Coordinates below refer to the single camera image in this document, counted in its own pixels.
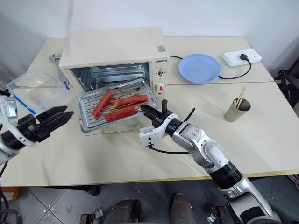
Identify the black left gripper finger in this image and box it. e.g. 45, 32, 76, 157
43, 111, 74, 135
37, 105, 69, 122

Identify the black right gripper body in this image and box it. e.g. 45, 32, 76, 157
150, 111, 173, 128

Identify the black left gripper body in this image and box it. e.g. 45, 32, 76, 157
17, 113, 51, 143

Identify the metal baking tray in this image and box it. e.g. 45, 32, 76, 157
74, 78, 158, 133

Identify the glass toaster oven door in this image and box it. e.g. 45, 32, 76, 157
80, 118, 143, 137

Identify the cream oven knob red mark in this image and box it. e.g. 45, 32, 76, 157
155, 82, 167, 95

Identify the red sausage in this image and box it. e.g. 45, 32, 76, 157
103, 105, 139, 122
91, 89, 115, 118
115, 94, 149, 108

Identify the cream toaster oven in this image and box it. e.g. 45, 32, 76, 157
58, 26, 171, 98

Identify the clear plastic container blue seal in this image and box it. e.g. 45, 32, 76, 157
6, 68, 71, 115

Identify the light blue plate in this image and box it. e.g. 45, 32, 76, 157
178, 53, 221, 84

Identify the beige paper cup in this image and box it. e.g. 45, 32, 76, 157
223, 98, 252, 124

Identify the long wooden chopstick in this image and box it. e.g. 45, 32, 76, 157
236, 86, 247, 109

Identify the white power strip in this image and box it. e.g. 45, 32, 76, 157
221, 49, 263, 68

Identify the black chair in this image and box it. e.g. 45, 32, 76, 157
274, 62, 299, 111

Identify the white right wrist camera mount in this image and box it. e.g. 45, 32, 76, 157
138, 114, 179, 148

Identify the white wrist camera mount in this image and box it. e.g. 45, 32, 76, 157
0, 95, 38, 148
138, 114, 179, 148

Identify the black cable tie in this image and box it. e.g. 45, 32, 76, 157
183, 107, 196, 123

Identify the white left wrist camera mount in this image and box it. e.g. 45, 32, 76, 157
0, 95, 38, 148

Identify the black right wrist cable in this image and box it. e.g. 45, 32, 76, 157
147, 144, 190, 155

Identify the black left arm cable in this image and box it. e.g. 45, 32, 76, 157
0, 160, 8, 189

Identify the black oven power cable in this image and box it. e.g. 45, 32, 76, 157
169, 55, 253, 81

